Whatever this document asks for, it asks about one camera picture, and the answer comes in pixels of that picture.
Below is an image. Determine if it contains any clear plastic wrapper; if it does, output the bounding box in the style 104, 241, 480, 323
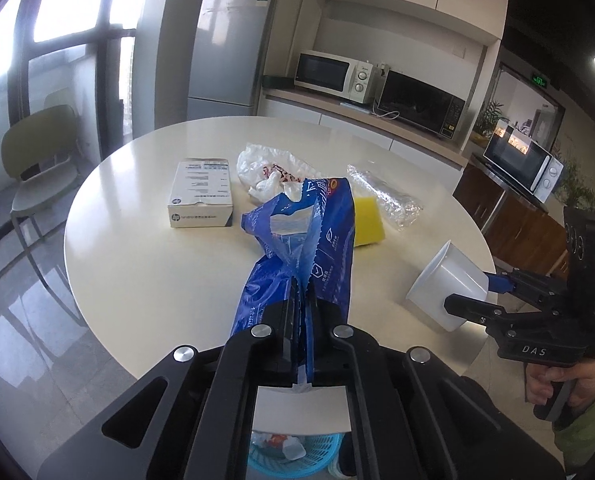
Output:
346, 163, 423, 231

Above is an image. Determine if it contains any person's right hand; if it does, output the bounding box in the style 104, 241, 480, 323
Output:
525, 355, 595, 411

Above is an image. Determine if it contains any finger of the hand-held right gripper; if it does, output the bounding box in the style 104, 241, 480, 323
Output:
443, 294, 528, 333
486, 267, 569, 311

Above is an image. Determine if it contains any black microwave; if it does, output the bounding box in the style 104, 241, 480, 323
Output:
376, 70, 467, 140

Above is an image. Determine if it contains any silver refrigerator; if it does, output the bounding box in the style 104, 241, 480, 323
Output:
187, 0, 278, 122

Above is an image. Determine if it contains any white microwave with dark door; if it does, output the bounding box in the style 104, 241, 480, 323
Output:
482, 121, 565, 204

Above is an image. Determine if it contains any green potted plant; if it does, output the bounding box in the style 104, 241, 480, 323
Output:
552, 155, 595, 211
472, 100, 508, 136

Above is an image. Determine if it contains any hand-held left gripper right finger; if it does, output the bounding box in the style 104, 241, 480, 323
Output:
308, 301, 567, 480

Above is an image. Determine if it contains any yellow sponge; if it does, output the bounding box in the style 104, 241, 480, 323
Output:
352, 197, 387, 248

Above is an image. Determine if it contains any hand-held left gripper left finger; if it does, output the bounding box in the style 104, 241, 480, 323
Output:
37, 300, 301, 480

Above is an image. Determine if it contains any black window frame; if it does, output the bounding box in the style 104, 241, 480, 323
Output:
0, 0, 143, 261

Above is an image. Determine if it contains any blue plastic bag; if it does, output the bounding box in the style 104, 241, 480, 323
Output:
230, 176, 357, 393

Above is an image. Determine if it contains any brown wooden cabinet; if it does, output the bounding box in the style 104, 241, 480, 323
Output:
452, 152, 568, 276

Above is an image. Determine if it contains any white kitchen counter cabinet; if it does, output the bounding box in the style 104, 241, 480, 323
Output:
257, 87, 471, 201

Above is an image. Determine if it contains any blue plastic basket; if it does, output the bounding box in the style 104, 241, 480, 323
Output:
247, 430, 345, 480

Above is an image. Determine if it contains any green chair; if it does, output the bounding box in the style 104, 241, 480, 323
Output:
0, 104, 88, 321

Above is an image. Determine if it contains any white plastic container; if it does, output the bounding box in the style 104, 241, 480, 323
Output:
406, 240, 489, 333

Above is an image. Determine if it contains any white plastic bag red print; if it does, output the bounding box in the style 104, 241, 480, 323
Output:
236, 143, 323, 204

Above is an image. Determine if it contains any white cardboard box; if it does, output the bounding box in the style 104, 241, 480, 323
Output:
167, 159, 234, 229

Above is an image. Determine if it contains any round white table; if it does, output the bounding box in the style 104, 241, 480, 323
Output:
63, 116, 498, 436

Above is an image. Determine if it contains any person's right forearm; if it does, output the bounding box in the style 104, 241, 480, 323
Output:
552, 370, 595, 476

